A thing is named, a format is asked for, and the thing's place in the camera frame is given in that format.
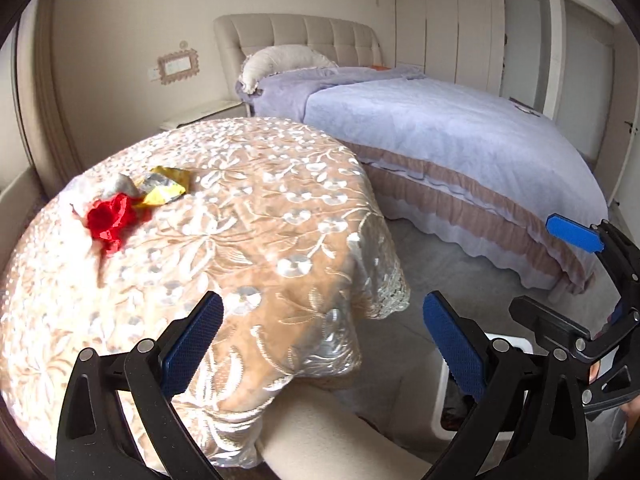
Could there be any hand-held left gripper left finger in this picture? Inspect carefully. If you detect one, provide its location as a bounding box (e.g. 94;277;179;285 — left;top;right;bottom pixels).
55;290;225;480

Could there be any beige tufted bed headboard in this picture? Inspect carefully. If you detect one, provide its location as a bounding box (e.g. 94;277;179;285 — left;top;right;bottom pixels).
214;14;399;107

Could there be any white trash bin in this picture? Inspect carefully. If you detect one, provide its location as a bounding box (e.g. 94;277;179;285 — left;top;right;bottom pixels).
431;332;534;442

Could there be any framed wall switch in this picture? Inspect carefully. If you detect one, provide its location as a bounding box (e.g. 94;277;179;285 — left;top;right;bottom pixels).
157;47;199;86

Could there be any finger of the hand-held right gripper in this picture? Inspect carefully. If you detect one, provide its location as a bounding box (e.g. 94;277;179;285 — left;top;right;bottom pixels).
546;213;640;312
508;297;640;417

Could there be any white curved pillow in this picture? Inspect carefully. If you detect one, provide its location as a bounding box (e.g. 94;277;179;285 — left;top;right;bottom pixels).
238;45;339;95

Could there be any yellow silver foil wrapper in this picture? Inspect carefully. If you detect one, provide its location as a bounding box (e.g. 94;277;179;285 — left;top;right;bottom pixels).
131;165;193;208

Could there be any grey crumpled cloth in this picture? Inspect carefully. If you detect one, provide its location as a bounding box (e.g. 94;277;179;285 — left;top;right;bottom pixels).
102;173;142;198

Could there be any red crumpled cloth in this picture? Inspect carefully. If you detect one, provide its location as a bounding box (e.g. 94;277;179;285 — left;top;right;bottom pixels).
70;194;146;256

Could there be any table with lace cloth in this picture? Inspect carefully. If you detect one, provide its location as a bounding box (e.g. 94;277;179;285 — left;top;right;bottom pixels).
0;116;411;476

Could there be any white door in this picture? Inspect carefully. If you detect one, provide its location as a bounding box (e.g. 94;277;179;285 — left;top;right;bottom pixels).
554;0;620;123

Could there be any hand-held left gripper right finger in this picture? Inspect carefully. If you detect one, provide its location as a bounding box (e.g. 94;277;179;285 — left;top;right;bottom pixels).
422;290;591;480

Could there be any cream wardrobe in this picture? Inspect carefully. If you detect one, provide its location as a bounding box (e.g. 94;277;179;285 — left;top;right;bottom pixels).
392;0;506;95

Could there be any bed with lilac cover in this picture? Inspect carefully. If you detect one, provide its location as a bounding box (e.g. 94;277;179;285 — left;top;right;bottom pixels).
235;65;612;297

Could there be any white nightstand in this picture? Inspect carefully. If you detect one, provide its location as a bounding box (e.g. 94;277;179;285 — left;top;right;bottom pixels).
160;100;249;134

